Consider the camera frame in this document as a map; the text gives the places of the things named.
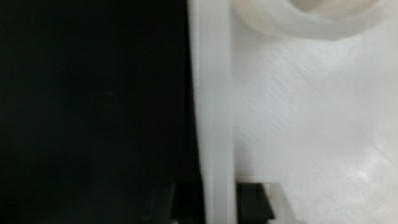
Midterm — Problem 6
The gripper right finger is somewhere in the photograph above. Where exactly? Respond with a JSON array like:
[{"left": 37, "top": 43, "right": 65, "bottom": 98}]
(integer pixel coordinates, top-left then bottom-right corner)
[{"left": 236, "top": 183, "right": 275, "bottom": 224}]

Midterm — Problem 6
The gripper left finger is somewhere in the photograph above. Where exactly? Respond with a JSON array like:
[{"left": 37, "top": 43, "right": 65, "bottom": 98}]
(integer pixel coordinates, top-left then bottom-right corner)
[{"left": 170, "top": 181, "right": 206, "bottom": 224}]

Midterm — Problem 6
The white square tabletop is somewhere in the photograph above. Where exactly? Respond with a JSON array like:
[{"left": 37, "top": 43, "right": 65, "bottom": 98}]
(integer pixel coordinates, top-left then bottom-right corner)
[{"left": 188, "top": 0, "right": 398, "bottom": 224}]

